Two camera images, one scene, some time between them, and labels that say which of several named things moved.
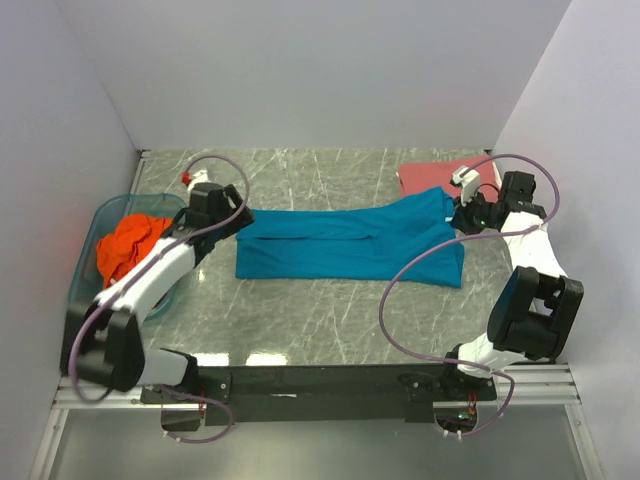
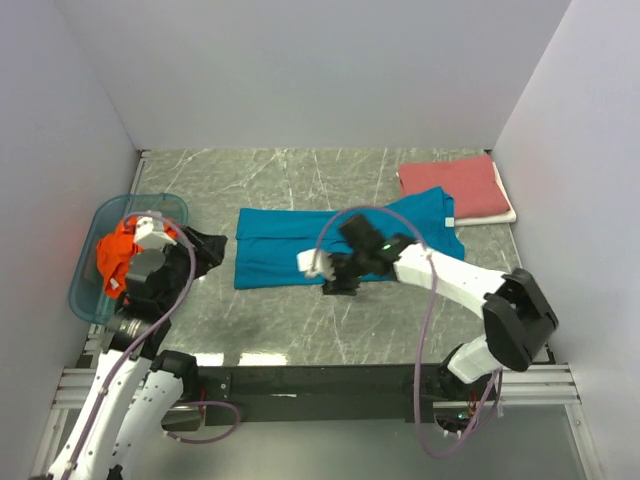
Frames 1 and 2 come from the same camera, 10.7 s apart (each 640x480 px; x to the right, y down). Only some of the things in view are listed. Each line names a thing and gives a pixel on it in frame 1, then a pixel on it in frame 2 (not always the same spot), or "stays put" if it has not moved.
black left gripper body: (227, 209) to (179, 261)
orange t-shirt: (134, 236) stays put
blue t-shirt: (407, 239) stays put
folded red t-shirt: (416, 177) stays put
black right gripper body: (475, 216) to (348, 268)
